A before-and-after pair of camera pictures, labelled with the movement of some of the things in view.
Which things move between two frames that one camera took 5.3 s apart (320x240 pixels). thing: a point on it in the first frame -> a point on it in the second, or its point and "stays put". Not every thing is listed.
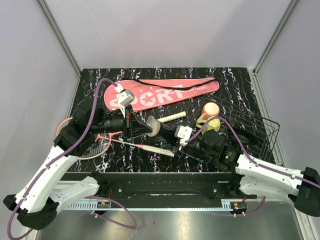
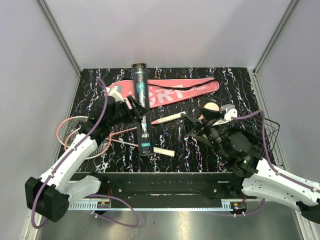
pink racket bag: [149, 93] stays put
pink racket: [100, 146] stays put
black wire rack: [257, 136] stays put
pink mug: [210, 109] stays put
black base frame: [171, 185] stays put
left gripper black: [130, 120] -> [132, 115]
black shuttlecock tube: [163, 130] -> [144, 140]
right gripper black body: [193, 146] -> [211, 129]
